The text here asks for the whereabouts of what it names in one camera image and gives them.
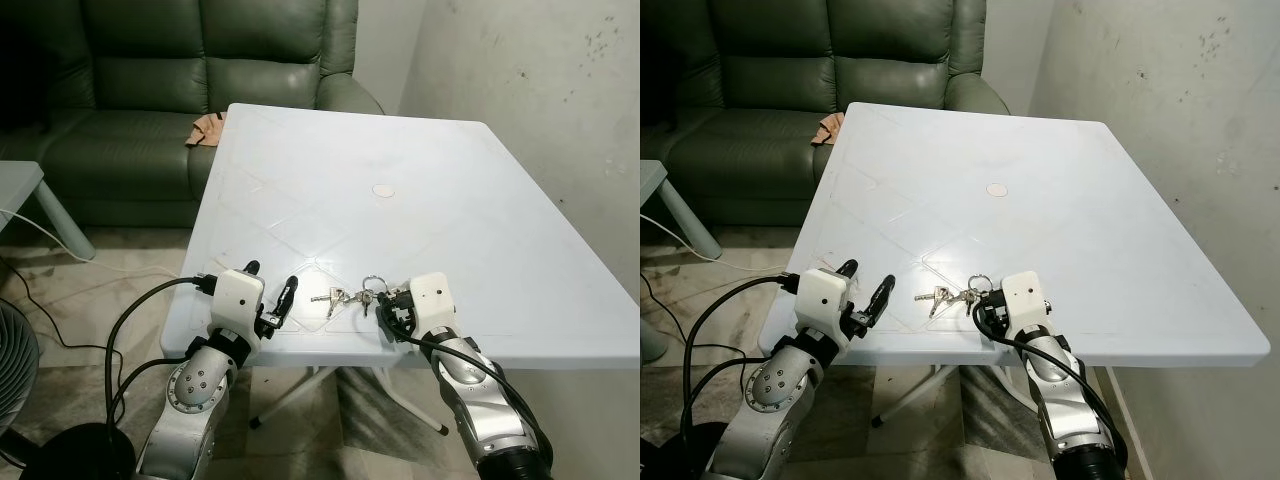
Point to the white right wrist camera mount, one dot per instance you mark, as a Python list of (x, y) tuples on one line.
[(1024, 300), (432, 303)]

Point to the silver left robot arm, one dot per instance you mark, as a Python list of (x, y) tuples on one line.
[(195, 400), (775, 395)]

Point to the dark green leather sofa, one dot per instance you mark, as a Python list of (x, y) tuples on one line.
[(780, 100), (150, 110)]

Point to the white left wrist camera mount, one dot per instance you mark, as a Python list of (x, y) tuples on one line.
[(238, 300), (820, 300)]

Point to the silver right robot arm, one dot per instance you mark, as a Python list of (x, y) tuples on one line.
[(485, 410), (1070, 400)]

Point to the crumpled brown cloth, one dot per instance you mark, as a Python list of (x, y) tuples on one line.
[(208, 130), (829, 130)]

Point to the round white table plug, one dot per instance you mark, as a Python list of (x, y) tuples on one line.
[(383, 191), (997, 190)]

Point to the black standing fan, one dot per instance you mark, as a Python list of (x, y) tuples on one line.
[(70, 455)]

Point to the white plastic folding table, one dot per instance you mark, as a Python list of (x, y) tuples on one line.
[(400, 230), (1050, 230)]

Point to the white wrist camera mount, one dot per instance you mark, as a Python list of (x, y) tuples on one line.
[(238, 300), (432, 303), (1024, 300), (820, 300)]

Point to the grey-green plastic side table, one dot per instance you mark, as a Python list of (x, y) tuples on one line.
[(650, 180), (20, 180)]

